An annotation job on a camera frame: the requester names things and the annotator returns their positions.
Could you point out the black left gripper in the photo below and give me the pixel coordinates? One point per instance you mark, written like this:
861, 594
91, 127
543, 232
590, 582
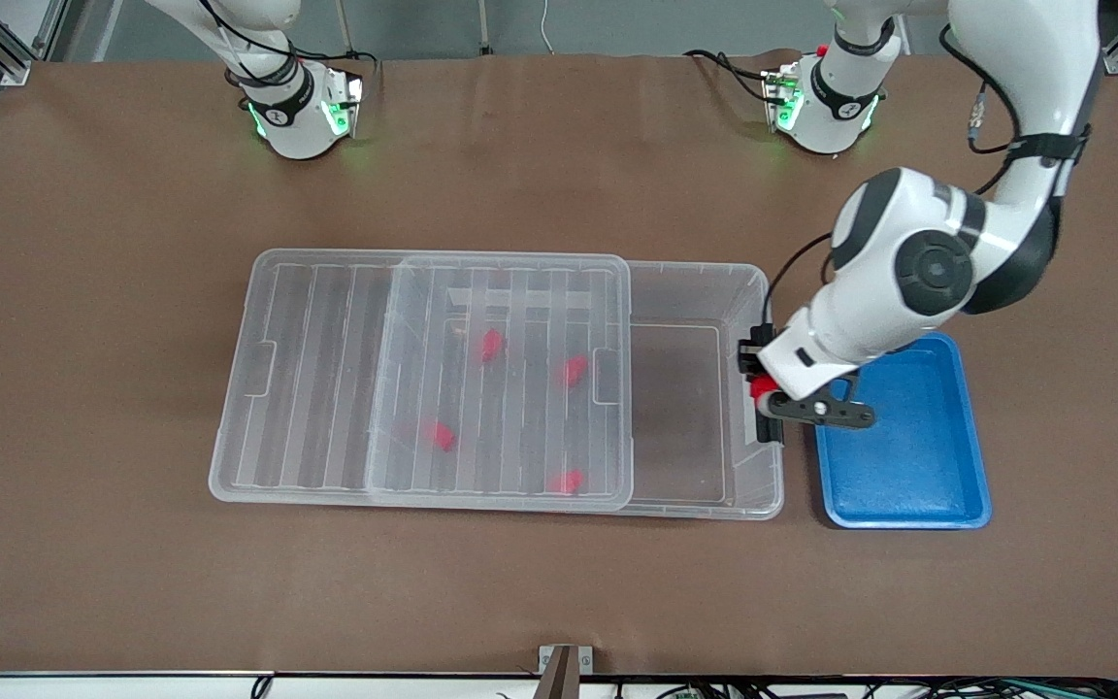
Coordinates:
748, 355

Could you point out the clear plastic storage box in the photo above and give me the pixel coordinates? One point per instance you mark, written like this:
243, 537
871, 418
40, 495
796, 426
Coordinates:
695, 427

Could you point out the metal bracket with brown post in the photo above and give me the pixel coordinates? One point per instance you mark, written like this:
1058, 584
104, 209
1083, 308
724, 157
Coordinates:
560, 675

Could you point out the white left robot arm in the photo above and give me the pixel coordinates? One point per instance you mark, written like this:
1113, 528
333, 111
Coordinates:
918, 262

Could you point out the blue plastic tray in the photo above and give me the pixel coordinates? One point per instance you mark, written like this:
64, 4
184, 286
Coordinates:
908, 476

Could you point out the red block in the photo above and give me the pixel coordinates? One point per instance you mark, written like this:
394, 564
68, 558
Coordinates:
764, 388
490, 346
440, 435
574, 371
567, 482

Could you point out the brown paper table cover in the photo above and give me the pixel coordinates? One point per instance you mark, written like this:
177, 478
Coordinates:
559, 175

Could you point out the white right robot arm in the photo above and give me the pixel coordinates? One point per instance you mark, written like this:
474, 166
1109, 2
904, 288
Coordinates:
295, 121

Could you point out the white table edge rail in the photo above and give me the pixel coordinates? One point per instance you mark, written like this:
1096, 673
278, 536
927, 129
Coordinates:
83, 687

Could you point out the clear plastic box lid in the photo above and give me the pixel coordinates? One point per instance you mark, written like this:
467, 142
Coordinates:
307, 388

